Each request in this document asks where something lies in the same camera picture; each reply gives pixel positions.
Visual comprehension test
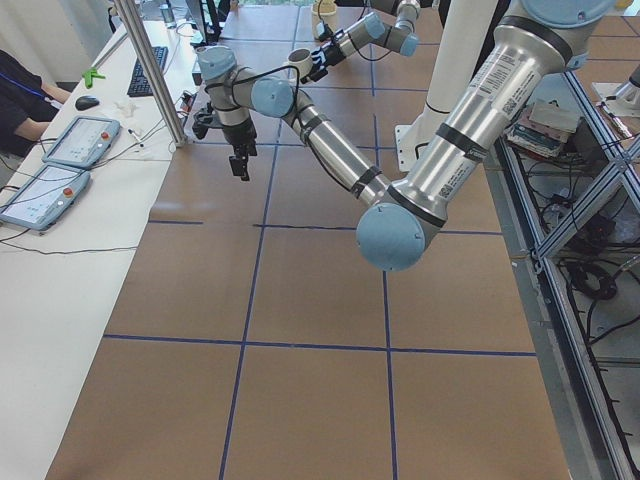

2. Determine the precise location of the seated person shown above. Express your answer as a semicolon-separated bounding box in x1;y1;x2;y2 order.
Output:
1;50;71;157

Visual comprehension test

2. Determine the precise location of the white mug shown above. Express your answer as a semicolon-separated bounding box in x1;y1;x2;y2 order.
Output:
284;48;313;83

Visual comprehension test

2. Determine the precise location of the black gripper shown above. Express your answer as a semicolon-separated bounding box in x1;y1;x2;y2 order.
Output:
222;119;257;181
314;42;345;68

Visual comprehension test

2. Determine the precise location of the stack of books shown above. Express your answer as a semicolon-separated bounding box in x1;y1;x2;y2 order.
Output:
506;101;581;158

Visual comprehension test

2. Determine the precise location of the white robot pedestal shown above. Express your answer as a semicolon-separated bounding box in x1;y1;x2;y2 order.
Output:
395;0;509;173

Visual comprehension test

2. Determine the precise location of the green plastic clamp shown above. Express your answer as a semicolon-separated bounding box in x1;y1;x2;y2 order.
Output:
82;67;106;89

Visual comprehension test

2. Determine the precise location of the upper teach pendant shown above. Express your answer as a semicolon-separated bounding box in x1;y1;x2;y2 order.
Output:
42;116;121;169

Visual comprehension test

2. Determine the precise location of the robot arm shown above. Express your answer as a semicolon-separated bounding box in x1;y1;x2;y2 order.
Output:
311;0;439;70
197;1;612;271

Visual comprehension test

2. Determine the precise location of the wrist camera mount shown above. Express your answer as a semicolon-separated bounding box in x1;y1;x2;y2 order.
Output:
192;102;222;140

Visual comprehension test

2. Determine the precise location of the black keyboard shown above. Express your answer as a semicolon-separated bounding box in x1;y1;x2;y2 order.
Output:
126;45;170;98

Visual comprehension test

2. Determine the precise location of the aluminium frame post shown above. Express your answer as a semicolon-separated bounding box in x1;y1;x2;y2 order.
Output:
114;0;186;148

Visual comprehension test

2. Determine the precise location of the black computer mouse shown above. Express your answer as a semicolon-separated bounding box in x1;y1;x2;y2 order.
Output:
74;95;100;111

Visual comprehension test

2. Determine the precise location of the teach pendant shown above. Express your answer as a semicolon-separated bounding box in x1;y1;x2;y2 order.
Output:
42;116;121;169
1;164;91;231

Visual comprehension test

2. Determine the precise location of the lower teach pendant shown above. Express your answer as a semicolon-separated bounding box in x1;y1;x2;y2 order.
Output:
1;164;91;231

